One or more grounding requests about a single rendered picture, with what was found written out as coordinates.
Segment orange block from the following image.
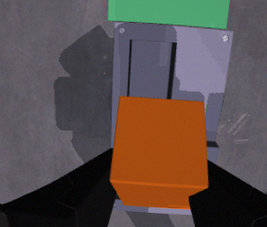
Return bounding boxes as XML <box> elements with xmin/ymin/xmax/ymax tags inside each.
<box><xmin>110</xmin><ymin>96</ymin><xmax>209</xmax><ymax>209</ymax></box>

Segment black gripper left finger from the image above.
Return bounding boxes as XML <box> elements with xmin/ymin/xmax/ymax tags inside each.
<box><xmin>0</xmin><ymin>148</ymin><xmax>117</xmax><ymax>227</ymax></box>

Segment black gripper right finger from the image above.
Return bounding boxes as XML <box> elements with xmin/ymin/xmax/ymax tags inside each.
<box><xmin>187</xmin><ymin>159</ymin><xmax>267</xmax><ymax>227</ymax></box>

